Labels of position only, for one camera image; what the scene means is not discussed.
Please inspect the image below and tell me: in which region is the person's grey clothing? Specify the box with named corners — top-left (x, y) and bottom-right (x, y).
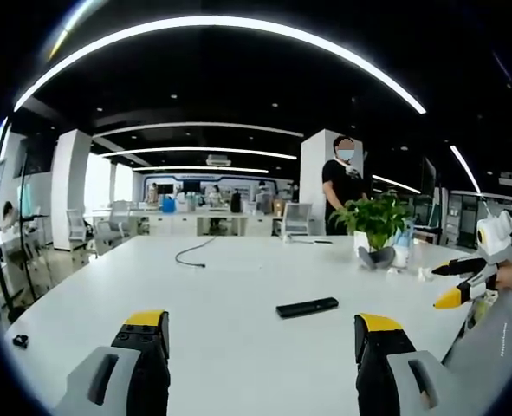
top-left (440, 287), bottom-right (512, 416)

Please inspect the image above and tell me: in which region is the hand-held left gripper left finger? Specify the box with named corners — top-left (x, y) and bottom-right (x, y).
top-left (54, 309), bottom-right (172, 416)

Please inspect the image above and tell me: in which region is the black cable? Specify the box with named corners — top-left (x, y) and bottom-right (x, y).
top-left (174, 235), bottom-right (218, 269)

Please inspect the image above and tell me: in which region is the black tripod stand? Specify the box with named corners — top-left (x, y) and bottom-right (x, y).
top-left (0, 142), bottom-right (38, 322)

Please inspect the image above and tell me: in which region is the green potted plant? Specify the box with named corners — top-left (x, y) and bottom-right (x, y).
top-left (329, 190), bottom-right (415, 266)

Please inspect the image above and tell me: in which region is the white office chair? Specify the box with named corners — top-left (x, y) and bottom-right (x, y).
top-left (94, 199), bottom-right (132, 255)
top-left (276, 202), bottom-right (314, 237)
top-left (65, 208), bottom-right (93, 261)

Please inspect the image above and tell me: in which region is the dark grey curved object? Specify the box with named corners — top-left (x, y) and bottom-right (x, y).
top-left (357, 245), bottom-right (397, 270)

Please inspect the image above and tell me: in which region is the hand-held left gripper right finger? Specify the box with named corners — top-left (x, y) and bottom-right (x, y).
top-left (353, 313), bottom-right (467, 416)

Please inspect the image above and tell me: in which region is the black remote control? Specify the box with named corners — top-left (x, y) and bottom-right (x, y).
top-left (275, 296), bottom-right (340, 320)

